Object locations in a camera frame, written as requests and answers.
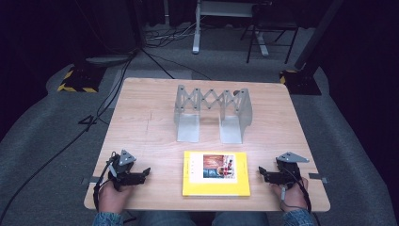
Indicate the person's right hand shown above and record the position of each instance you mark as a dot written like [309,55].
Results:
[293,197]

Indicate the person's left hand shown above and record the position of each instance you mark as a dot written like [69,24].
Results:
[111,197]

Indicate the black chair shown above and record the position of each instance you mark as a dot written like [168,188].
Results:
[273,22]

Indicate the person's legs in jeans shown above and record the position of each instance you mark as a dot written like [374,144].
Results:
[200,219]

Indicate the striped black stand base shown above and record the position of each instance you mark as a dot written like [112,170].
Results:
[301,83]
[82,80]

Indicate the grey metal expandable book rack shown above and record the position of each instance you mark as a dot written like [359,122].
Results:
[188,128]

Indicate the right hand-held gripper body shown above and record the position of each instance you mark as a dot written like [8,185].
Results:
[287,171]

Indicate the yellow book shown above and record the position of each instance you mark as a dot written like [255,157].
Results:
[216,186]

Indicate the grey table bracket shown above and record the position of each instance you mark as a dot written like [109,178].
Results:
[91,180]
[318,177]

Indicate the white desk frame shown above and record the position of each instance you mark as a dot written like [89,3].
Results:
[196,37]

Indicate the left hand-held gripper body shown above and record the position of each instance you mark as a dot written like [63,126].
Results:
[123,171]

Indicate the black slanted stand pole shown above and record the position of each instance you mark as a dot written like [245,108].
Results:
[316,34]

